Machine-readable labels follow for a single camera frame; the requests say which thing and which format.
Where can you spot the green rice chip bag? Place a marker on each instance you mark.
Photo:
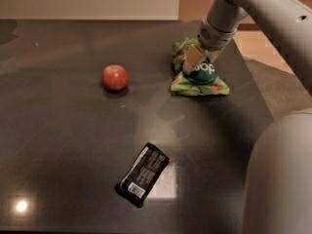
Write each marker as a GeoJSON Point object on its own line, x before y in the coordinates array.
{"type": "Point", "coordinates": [203, 81]}

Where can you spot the black rxbar chocolate bar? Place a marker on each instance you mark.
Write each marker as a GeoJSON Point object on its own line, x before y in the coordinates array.
{"type": "Point", "coordinates": [143, 174]}

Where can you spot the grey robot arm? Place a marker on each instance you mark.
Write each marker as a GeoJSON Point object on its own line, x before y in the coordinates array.
{"type": "Point", "coordinates": [278, 188]}

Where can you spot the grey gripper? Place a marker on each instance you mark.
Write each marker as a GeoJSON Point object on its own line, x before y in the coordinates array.
{"type": "Point", "coordinates": [214, 38]}

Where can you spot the red apple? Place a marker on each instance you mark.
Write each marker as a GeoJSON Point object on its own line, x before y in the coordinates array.
{"type": "Point", "coordinates": [114, 78]}

